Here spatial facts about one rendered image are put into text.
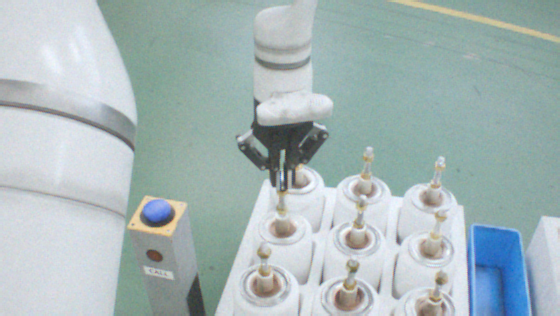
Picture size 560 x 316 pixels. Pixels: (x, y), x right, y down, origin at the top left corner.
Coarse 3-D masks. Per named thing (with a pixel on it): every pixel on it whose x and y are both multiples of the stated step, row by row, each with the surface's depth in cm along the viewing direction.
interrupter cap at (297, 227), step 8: (264, 216) 84; (272, 216) 84; (296, 216) 84; (264, 224) 83; (272, 224) 83; (296, 224) 83; (304, 224) 83; (264, 232) 82; (272, 232) 82; (288, 232) 82; (296, 232) 82; (304, 232) 81; (272, 240) 80; (280, 240) 80; (288, 240) 80; (296, 240) 80
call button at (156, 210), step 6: (150, 204) 75; (156, 204) 75; (162, 204) 75; (168, 204) 76; (144, 210) 74; (150, 210) 74; (156, 210) 74; (162, 210) 74; (168, 210) 75; (150, 216) 74; (156, 216) 74; (162, 216) 74
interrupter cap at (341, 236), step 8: (344, 224) 83; (368, 224) 83; (336, 232) 82; (344, 232) 82; (368, 232) 82; (376, 232) 81; (336, 240) 80; (344, 240) 80; (368, 240) 80; (376, 240) 80; (344, 248) 79; (352, 248) 79; (360, 248) 79; (368, 248) 79; (376, 248) 79; (360, 256) 78
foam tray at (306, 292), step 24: (264, 192) 100; (456, 216) 94; (312, 240) 90; (456, 240) 90; (240, 264) 86; (312, 264) 86; (384, 264) 86; (312, 288) 82; (384, 288) 82; (456, 288) 81; (216, 312) 78; (384, 312) 78
